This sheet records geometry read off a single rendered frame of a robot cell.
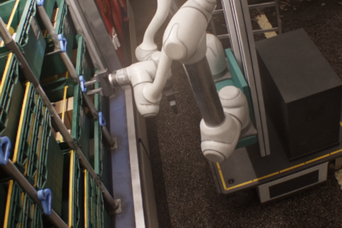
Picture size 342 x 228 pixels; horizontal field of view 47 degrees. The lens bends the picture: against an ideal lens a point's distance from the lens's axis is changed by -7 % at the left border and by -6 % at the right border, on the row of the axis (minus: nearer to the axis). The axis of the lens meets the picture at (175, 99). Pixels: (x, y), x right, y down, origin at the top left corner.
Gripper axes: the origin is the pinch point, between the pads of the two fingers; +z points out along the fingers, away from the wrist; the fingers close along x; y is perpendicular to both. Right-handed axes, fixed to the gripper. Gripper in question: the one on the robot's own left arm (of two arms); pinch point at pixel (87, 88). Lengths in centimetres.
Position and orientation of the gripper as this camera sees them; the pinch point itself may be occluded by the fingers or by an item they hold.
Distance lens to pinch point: 217.5
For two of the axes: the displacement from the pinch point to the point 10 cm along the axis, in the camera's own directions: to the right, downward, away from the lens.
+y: 0.4, 3.8, -9.3
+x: 2.8, 8.9, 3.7
